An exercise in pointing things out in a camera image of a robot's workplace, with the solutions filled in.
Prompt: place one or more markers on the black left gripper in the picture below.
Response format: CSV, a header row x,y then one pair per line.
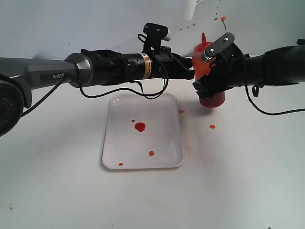
x,y
155,60

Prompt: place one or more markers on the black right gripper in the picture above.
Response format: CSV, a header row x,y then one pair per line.
x,y
228,60

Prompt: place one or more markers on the red sauce squeeze bottle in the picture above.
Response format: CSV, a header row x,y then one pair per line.
x,y
208,95

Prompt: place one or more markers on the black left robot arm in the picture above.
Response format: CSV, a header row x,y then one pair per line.
x,y
19,76

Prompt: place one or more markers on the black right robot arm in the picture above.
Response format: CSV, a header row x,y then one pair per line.
x,y
278,67

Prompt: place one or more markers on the white rectangular plastic tray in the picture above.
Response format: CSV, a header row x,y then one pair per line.
x,y
143,134

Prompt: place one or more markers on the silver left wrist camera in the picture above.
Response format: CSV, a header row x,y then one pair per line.
x,y
168,36

